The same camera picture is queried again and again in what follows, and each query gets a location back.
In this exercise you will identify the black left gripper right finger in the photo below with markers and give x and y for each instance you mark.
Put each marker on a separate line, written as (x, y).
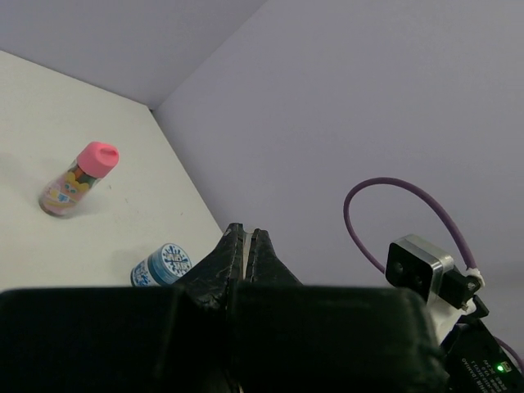
(289, 337)

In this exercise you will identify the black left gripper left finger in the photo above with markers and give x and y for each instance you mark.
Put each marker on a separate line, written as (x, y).
(123, 339)

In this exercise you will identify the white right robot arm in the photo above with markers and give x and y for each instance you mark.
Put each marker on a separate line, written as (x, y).
(477, 363)

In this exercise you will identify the blue paint jar left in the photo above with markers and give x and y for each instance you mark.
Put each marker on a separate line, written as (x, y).
(162, 268)

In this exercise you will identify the pink lidded small bottle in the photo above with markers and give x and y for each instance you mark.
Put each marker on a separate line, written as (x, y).
(62, 195)

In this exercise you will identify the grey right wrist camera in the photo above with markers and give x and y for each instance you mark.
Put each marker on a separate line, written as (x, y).
(450, 295)

